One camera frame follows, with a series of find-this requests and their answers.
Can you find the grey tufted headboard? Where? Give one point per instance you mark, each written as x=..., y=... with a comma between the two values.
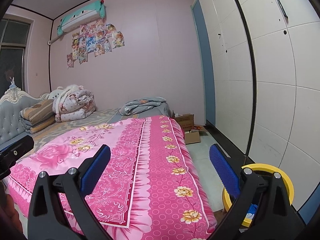
x=12, y=102

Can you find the covered air conditioner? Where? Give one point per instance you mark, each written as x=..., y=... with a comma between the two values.
x=86, y=14

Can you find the grey folded blanket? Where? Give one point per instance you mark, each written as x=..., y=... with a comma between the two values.
x=145, y=104

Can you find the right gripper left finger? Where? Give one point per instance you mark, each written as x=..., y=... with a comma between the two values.
x=47, y=218

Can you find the yellow trash bin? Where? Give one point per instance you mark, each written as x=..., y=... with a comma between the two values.
x=232, y=185

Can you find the black wardrobe handle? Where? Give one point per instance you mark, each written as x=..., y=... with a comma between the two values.
x=282, y=9

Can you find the cardboard box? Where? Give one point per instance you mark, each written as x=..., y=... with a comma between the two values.
x=191, y=131

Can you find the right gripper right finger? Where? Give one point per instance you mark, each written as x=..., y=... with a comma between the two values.
x=262, y=206

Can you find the folded floral quilt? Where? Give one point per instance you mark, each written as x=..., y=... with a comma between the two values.
x=72, y=103

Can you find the white wardrobe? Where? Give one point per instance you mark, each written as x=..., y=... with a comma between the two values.
x=261, y=86

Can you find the striped brown pillow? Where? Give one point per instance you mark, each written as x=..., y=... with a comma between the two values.
x=38, y=116

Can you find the pink floral bedspread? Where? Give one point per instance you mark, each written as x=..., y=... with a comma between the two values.
x=149, y=190

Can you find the dark window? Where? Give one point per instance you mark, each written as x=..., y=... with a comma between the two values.
x=14, y=35

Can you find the anime wall posters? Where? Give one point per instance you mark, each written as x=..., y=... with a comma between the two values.
x=97, y=38

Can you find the blue rubber glove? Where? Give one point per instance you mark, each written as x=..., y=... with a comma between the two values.
x=251, y=212

